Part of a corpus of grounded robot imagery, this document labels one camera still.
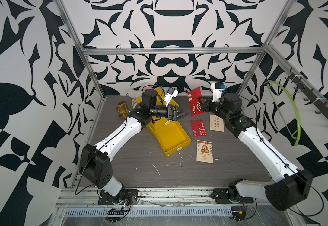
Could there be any dark red postcard white text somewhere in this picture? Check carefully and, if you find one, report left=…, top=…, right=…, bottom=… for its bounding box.
left=187, top=87, right=203, bottom=117

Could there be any beige postcard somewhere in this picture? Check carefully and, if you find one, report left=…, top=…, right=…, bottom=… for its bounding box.
left=210, top=115, right=225, bottom=132

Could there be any yellow bottom drawer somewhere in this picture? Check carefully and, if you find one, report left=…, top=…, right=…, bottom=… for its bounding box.
left=147, top=118, right=191, bottom=157

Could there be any cream postcard red emblem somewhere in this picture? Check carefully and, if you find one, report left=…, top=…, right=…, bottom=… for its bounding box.
left=196, top=140, right=213, bottom=164

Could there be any yellow plastic drawer cabinet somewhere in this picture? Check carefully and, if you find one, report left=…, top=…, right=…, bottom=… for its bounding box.
left=132, top=89, right=159, bottom=127

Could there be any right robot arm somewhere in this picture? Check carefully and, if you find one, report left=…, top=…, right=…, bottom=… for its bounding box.
left=198, top=93, right=313, bottom=211

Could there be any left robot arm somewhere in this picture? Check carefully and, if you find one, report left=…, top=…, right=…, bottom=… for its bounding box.
left=78, top=88, right=186, bottom=203

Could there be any brown plaid cloth item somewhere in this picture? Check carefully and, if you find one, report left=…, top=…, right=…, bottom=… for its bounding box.
left=116, top=101, right=130, bottom=120

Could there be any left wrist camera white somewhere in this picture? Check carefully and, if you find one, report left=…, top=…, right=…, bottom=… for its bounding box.
left=164, top=87, right=179, bottom=106

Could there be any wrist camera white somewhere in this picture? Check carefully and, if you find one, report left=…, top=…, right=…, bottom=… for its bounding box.
left=211, top=82, right=226, bottom=102
left=164, top=87, right=179, bottom=106

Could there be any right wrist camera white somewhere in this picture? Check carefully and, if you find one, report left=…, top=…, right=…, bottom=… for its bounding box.
left=211, top=82, right=226, bottom=102

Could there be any green cable loop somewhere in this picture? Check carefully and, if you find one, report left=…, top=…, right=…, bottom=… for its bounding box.
left=264, top=80, right=302, bottom=147

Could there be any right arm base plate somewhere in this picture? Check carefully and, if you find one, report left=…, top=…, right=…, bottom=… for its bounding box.
left=211, top=188, right=254, bottom=204

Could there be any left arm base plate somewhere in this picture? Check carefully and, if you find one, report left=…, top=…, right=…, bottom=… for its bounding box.
left=98, top=189, right=138, bottom=206

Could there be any black wall hook rack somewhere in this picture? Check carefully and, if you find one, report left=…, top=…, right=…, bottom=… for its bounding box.
left=286, top=67, right=328, bottom=120

